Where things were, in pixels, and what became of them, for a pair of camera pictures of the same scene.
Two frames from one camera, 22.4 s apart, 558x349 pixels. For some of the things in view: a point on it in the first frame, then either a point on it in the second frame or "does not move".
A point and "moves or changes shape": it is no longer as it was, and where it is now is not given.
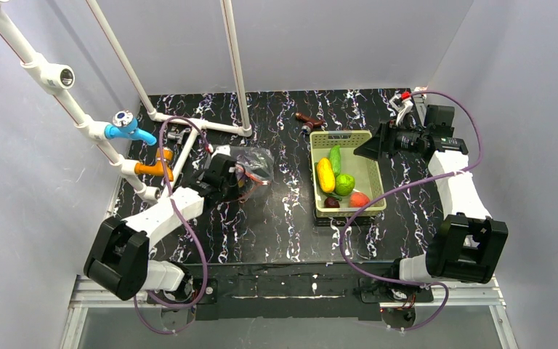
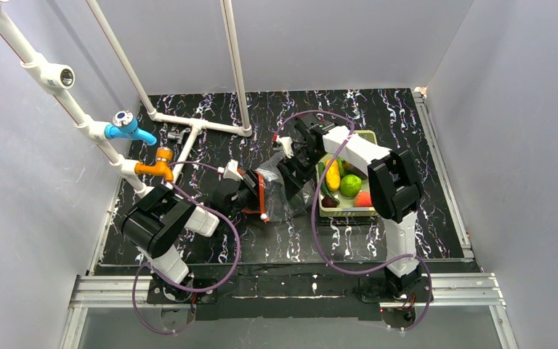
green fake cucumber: x=335 y=158 moves or changes shape
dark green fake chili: x=331 y=194 moves or changes shape
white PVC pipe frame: x=58 y=80 does not move
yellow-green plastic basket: x=344 y=182 does not move
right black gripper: x=383 y=142 → x=291 y=170
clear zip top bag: x=255 y=171 → x=267 y=194
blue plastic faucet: x=125 y=124 does not move
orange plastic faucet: x=157 y=169 does not move
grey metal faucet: x=176 y=134 does not move
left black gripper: x=230 y=175 → x=248 y=191
